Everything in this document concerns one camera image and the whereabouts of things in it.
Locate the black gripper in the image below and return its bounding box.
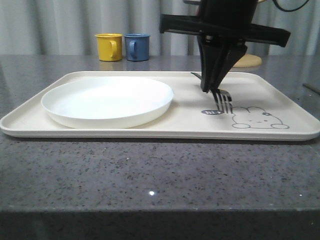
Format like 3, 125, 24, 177
159, 0, 291, 93

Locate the silver fork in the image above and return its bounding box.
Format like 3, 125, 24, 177
190, 72, 235, 115

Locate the silver spoon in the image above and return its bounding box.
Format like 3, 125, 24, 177
302, 83, 320, 95

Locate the white round plate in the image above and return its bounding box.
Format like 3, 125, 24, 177
41, 76, 174, 129

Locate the wooden mug tree stand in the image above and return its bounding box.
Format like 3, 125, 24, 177
233, 54, 262, 68

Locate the cream rabbit serving tray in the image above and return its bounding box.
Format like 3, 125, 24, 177
0, 71, 320, 141

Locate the blue mug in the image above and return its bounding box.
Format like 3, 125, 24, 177
124, 33, 150, 62

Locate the yellow mug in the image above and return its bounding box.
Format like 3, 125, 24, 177
95, 33, 123, 62

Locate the grey curtain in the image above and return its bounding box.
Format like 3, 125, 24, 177
0, 0, 320, 56

